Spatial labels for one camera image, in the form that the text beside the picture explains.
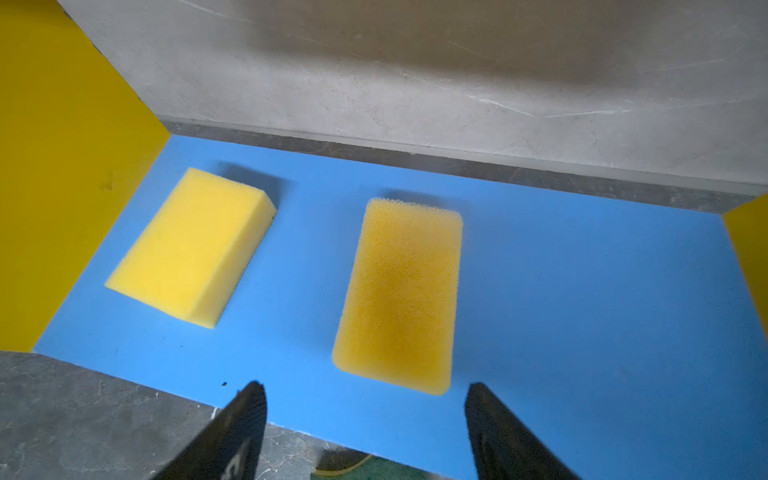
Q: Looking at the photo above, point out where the yellow rectangular sponge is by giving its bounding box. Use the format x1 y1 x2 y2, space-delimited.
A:
332 198 463 396

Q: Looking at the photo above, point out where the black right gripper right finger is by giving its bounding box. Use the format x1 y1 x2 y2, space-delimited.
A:
464 382 577 479

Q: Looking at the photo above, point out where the dark green wavy sponge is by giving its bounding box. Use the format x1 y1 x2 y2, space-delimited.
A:
310 449 441 480

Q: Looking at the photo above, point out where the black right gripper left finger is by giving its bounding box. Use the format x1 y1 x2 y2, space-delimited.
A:
155 381 267 479

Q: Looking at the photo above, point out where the yellow shelf unit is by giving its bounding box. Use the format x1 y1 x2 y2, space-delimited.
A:
1 1 748 353

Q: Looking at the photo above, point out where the blue lower shelf board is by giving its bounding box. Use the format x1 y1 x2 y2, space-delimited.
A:
36 136 767 479

